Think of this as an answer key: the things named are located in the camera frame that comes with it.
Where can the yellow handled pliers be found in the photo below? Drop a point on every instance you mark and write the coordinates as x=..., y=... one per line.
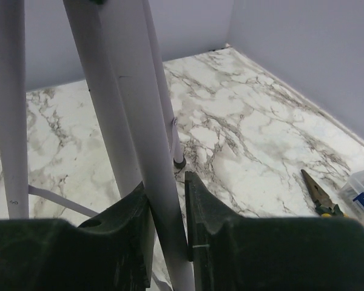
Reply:
x=322, y=202

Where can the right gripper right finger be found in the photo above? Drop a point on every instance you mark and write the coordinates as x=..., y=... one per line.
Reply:
x=219, y=240

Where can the lilac music stand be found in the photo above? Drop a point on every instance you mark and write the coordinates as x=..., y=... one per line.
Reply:
x=41, y=245

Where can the clear plastic screw box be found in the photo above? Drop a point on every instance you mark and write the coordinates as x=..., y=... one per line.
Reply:
x=353, y=194

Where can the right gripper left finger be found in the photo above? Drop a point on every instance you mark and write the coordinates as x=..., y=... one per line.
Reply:
x=121, y=244

